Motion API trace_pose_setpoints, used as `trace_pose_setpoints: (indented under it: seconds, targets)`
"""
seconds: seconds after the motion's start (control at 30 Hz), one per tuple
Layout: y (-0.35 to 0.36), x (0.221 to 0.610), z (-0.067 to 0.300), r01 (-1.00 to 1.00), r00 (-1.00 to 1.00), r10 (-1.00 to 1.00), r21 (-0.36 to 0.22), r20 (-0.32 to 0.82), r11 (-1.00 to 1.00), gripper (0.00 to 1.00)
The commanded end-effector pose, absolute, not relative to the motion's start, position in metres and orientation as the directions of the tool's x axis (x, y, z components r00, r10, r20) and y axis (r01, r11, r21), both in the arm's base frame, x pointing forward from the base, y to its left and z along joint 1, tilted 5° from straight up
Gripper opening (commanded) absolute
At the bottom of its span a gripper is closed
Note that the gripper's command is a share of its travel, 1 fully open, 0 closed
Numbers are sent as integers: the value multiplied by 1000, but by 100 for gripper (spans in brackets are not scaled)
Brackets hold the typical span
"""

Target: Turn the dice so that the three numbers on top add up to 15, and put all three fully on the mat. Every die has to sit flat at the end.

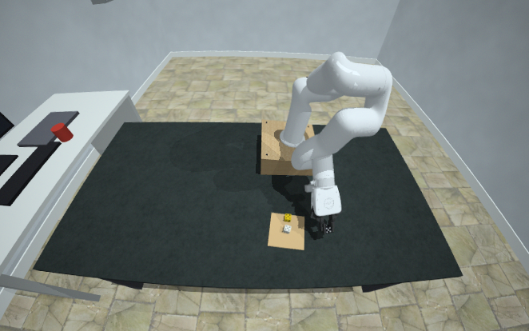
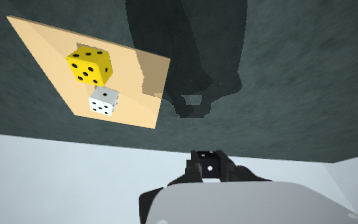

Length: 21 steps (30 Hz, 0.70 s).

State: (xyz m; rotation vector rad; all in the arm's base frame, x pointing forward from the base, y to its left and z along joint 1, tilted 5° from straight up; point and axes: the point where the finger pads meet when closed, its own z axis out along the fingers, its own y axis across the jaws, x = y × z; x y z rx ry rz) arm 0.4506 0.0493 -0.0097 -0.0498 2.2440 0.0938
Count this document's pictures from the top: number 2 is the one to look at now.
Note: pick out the yellow die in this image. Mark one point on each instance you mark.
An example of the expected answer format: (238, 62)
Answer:
(90, 65)

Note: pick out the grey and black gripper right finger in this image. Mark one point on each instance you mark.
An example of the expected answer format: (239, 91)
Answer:
(232, 173)

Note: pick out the beige square mat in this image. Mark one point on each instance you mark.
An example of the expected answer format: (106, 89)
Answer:
(138, 76)

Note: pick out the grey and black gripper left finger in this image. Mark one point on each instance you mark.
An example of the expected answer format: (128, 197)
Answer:
(192, 175)

